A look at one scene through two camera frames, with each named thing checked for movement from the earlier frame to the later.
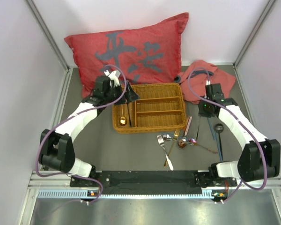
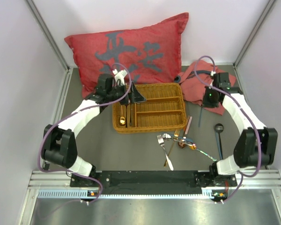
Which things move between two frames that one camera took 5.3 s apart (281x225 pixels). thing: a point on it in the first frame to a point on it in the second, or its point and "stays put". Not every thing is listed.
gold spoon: x=122 y=119 stays put
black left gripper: x=130 y=95 stays put
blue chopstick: x=211 y=128 to x=200 y=116
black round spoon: x=218 y=128 stays put
